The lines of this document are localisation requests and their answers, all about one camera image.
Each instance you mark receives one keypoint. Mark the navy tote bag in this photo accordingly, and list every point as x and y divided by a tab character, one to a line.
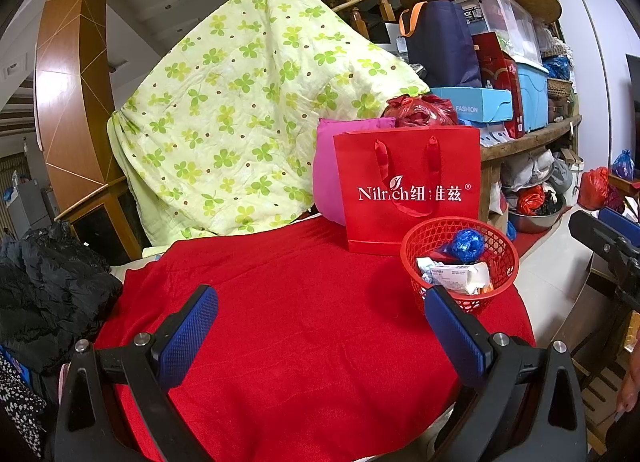
440	47

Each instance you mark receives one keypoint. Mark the red blanket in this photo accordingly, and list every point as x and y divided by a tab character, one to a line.
300	342

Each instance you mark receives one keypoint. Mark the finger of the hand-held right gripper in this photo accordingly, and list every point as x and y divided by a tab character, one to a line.
620	221
600	237

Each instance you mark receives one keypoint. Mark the blue storage bin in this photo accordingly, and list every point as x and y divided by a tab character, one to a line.
532	97

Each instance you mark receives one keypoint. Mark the red plastic bag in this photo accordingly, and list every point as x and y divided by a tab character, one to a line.
420	112
592	189
530	199

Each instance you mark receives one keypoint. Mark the blue white carton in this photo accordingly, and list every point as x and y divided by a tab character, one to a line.
460	277

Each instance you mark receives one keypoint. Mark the grey cabinet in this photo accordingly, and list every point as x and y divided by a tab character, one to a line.
30	212

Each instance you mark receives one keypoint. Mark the black television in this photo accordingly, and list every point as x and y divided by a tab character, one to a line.
634	82

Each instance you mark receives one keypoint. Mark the green clover print quilt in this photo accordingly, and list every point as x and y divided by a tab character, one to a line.
225	117

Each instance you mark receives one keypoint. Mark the red gift box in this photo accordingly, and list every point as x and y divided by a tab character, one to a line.
500	87

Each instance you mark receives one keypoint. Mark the clear plastic storage box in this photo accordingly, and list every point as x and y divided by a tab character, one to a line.
510	27

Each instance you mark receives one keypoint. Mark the white plastic bags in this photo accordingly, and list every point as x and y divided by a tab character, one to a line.
530	167

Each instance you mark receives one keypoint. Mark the wooden cabinet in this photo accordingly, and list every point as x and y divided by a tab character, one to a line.
100	227

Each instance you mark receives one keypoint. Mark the steel basin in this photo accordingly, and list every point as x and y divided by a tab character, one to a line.
535	222

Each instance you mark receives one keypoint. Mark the red paper gift bag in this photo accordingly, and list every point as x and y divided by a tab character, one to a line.
370	227

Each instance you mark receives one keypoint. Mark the blue foil ball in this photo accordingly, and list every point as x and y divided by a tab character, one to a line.
467	244

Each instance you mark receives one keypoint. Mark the wooden column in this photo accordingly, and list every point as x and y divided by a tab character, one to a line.
65	92

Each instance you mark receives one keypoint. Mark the wooden shelf table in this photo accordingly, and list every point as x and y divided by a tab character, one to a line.
530	139

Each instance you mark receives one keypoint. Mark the red mesh basket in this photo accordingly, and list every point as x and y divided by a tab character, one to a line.
505	252

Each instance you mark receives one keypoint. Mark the black puffy jacket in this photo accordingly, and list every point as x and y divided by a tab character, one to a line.
50	292

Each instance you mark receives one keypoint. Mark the pink pillow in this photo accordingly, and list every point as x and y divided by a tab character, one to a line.
327	177

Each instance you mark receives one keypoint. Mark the person's right hand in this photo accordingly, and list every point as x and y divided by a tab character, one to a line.
631	387

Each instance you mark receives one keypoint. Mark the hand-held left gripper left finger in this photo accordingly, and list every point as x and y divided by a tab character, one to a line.
190	337

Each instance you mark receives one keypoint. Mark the wicker basket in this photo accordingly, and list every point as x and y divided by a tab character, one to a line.
560	88

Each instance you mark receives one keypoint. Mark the blue plastic bag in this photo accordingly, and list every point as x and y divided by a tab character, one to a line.
557	67
622	164

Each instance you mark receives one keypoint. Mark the light blue cardboard box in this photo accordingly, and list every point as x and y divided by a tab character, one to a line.
470	102

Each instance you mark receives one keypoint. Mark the dark wooden furniture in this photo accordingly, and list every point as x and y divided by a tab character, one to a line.
595	357

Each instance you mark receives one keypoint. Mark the black white floral cloth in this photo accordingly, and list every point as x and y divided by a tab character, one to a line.
17	402

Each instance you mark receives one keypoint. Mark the light blue face mask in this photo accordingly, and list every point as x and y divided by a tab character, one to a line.
425	269

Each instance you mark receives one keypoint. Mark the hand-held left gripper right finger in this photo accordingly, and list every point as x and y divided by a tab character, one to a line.
455	337

